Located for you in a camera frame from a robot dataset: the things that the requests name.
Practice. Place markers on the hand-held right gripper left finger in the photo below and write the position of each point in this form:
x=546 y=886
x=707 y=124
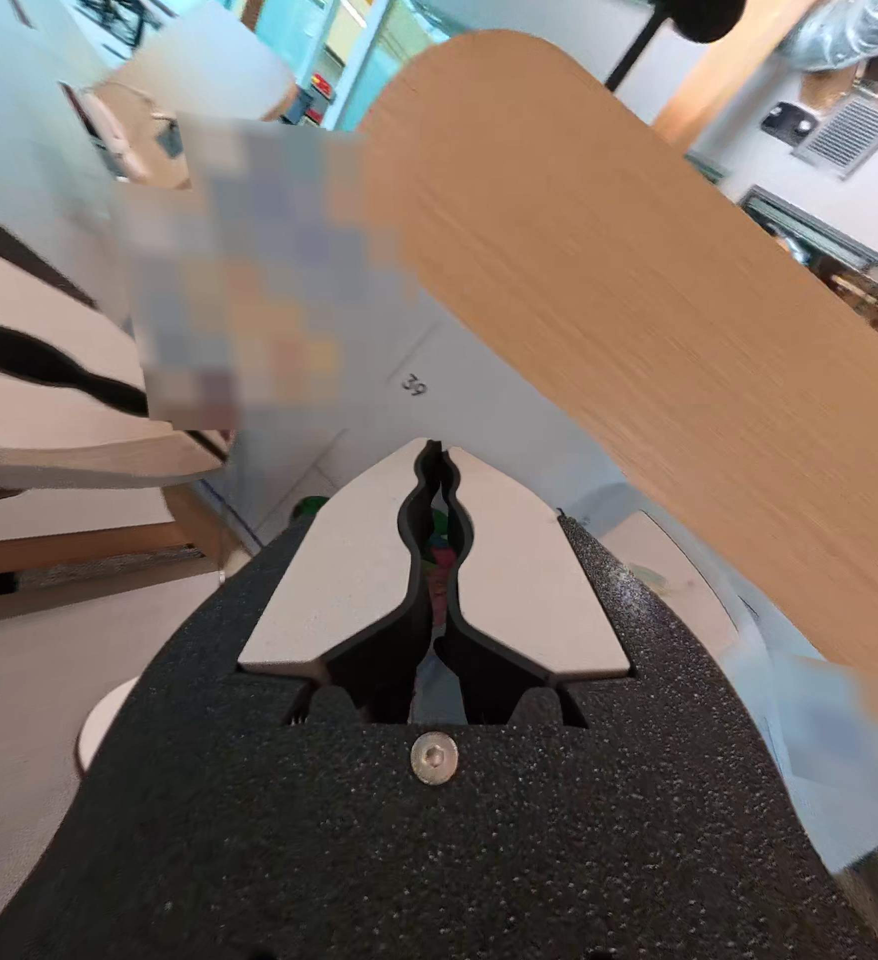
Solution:
x=341 y=585

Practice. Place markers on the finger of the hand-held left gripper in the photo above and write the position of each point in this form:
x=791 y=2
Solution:
x=33 y=307
x=48 y=420

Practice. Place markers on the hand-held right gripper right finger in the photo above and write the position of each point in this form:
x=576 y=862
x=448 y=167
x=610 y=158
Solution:
x=536 y=592

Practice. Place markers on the green pink lego assembly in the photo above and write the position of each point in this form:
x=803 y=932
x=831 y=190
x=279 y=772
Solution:
x=441 y=556

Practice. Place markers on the grey desk with wooden edge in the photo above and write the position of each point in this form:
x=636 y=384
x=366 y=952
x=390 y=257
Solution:
x=71 y=517

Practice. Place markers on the white book stand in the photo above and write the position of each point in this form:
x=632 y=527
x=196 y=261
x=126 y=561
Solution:
x=108 y=720

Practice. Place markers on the black wall device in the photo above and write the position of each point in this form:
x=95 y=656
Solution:
x=788 y=124

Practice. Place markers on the white wall vent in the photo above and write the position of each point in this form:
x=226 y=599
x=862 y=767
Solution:
x=851 y=135

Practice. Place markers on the silver air duct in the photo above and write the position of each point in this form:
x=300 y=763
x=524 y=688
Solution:
x=851 y=30

